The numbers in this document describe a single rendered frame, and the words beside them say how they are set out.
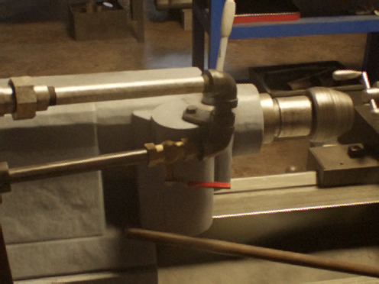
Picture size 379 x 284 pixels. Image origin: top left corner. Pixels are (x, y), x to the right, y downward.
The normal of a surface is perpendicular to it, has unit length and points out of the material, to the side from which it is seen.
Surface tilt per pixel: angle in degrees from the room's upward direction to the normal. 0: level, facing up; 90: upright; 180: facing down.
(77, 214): 66
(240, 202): 0
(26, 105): 101
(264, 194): 0
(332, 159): 0
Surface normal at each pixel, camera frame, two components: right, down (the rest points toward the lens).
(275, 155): 0.00, -0.88
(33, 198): 0.15, 0.15
